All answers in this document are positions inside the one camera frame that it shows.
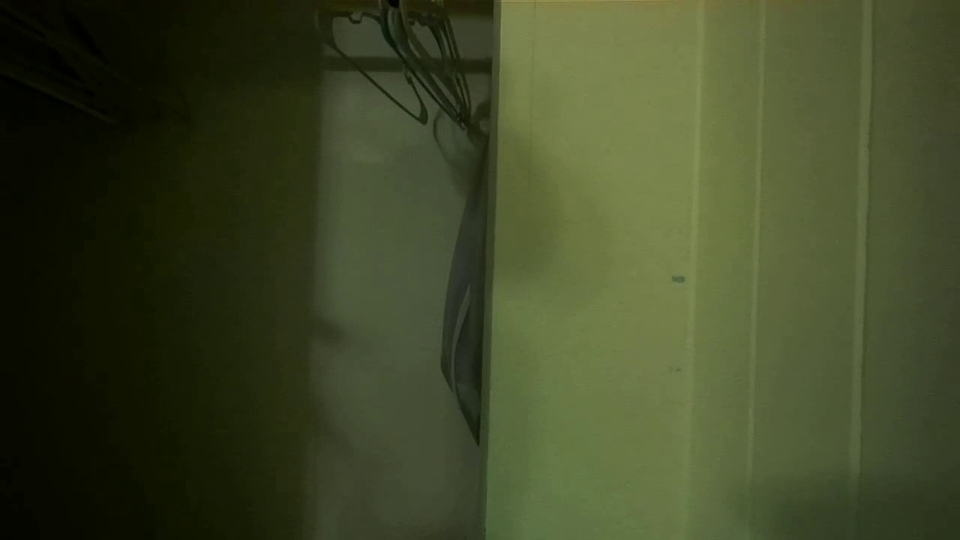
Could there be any grey zippered garment bag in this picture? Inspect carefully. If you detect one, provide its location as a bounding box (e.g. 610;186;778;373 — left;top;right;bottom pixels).
437;128;493;447

